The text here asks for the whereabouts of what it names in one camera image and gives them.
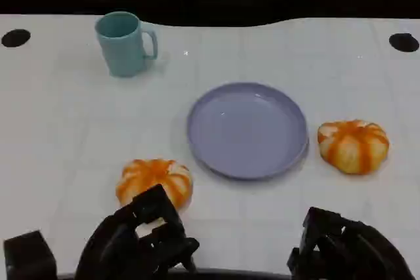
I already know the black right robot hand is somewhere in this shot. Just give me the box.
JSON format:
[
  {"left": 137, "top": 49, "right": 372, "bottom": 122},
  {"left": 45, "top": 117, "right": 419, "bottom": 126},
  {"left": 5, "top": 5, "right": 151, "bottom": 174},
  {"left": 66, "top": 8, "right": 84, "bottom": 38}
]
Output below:
[{"left": 287, "top": 207, "right": 417, "bottom": 280}]

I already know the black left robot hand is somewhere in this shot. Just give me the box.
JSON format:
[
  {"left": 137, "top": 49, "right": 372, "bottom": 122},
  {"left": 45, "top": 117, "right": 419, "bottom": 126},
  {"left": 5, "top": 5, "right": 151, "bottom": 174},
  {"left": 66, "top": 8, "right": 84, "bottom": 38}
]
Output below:
[{"left": 74, "top": 184, "right": 200, "bottom": 280}]

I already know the orange white toy bread roll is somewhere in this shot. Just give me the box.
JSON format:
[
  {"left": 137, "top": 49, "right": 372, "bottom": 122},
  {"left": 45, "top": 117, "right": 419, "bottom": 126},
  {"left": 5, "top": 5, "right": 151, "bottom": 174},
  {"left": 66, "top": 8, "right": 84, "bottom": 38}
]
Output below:
[
  {"left": 316, "top": 119, "right": 390, "bottom": 176},
  {"left": 115, "top": 158, "right": 194, "bottom": 212}
]

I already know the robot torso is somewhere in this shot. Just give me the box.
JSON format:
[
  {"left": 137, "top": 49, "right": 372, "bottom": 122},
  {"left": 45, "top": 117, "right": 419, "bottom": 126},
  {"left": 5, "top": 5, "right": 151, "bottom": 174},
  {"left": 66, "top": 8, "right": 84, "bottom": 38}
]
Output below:
[{"left": 57, "top": 267, "right": 293, "bottom": 280}]

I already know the lilac plate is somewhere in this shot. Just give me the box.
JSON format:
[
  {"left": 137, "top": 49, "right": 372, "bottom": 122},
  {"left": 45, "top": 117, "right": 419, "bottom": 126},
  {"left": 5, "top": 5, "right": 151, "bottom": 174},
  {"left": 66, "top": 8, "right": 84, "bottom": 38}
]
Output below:
[{"left": 186, "top": 82, "right": 310, "bottom": 182}]

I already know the pale green mug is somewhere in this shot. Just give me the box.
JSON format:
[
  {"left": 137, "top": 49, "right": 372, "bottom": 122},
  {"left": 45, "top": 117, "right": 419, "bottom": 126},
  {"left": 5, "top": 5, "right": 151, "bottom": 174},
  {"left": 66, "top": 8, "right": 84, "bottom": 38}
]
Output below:
[{"left": 94, "top": 10, "right": 159, "bottom": 78}]

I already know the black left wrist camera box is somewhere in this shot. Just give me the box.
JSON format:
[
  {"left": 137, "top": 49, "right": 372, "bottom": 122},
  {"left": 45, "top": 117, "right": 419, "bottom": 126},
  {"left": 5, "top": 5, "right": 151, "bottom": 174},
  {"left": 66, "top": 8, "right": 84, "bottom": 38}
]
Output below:
[{"left": 3, "top": 230, "right": 59, "bottom": 280}]

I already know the black table cable hole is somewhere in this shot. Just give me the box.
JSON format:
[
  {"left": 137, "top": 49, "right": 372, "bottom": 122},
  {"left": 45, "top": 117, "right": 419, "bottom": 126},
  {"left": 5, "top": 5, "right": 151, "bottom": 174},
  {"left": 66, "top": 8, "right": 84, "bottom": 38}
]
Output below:
[
  {"left": 1, "top": 28, "right": 32, "bottom": 49},
  {"left": 388, "top": 33, "right": 420, "bottom": 53}
]

